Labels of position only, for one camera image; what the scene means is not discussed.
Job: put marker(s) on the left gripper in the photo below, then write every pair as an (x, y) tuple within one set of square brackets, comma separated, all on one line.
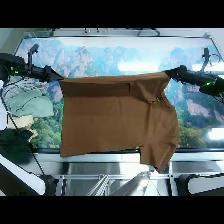
[(51, 74)]

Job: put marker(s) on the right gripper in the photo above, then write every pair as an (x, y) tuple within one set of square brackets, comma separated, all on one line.
[(176, 73)]

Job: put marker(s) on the brown polo shirt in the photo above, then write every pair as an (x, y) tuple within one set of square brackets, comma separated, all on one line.
[(116, 116)]

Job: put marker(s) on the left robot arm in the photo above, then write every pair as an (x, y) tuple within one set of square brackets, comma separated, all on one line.
[(20, 68)]

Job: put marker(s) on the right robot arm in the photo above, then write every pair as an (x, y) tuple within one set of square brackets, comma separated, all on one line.
[(201, 80)]

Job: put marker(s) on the pale green garment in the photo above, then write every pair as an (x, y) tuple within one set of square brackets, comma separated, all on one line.
[(30, 101)]

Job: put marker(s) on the cream garment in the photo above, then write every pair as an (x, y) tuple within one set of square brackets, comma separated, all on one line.
[(23, 122)]

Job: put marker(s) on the dark garment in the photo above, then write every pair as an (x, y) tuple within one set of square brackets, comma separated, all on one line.
[(13, 143)]

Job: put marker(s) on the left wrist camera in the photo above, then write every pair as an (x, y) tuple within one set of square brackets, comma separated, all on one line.
[(32, 53)]

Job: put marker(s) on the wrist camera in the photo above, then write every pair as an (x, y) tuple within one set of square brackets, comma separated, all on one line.
[(206, 58), (32, 53)]

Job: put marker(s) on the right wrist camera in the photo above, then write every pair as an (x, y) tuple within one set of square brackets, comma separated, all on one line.
[(206, 58)]

